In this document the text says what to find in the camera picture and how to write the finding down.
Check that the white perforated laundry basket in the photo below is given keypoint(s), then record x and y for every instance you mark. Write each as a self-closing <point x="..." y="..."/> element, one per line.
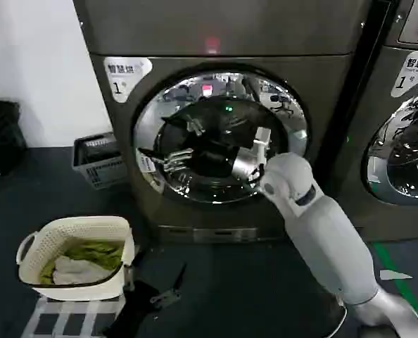
<point x="89" y="230"/>

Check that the grey slotted plastic basket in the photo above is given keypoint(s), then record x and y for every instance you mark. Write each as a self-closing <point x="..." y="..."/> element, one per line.
<point x="96" y="162"/>

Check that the green garment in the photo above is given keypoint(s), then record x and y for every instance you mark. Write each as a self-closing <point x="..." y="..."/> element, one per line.
<point x="96" y="251"/>

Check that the black bag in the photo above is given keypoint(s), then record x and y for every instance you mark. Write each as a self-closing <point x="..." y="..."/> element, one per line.
<point x="1" y="137"/>

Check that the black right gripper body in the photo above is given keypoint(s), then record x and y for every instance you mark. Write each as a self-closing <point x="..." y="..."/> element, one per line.
<point x="212" y="158"/>

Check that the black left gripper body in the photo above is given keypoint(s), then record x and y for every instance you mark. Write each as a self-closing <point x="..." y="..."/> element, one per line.
<point x="142" y="297"/>

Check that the round glass dryer door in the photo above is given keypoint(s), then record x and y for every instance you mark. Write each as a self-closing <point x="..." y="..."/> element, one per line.
<point x="181" y="95"/>

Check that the white washer label sticker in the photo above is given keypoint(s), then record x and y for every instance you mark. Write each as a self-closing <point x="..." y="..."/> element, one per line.
<point x="413" y="74"/>

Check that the grey washing machine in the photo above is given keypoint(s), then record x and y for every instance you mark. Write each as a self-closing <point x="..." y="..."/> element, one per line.
<point x="381" y="141"/>

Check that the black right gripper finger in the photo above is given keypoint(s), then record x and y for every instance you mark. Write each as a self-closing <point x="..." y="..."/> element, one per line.
<point x="170" y="160"/>
<point x="191" y="124"/>

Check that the white lattice stand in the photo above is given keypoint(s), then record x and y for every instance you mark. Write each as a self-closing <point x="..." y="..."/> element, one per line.
<point x="68" y="318"/>

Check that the grey dryer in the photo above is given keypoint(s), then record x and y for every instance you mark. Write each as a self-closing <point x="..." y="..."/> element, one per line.
<point x="230" y="31"/>

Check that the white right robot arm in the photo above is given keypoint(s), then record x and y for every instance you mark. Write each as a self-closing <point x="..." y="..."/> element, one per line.
<point x="321" y="246"/>

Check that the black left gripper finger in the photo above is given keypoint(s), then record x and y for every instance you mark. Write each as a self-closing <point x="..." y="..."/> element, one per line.
<point x="180" y="276"/>
<point x="165" y="297"/>

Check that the white garment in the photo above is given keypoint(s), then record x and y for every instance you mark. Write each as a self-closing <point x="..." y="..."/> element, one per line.
<point x="71" y="269"/>

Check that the round glass washer door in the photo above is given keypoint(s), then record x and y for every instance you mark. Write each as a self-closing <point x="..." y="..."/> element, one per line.
<point x="406" y="148"/>

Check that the white dryer label sticker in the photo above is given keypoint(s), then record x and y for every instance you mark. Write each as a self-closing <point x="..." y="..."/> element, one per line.
<point x="124" y="79"/>

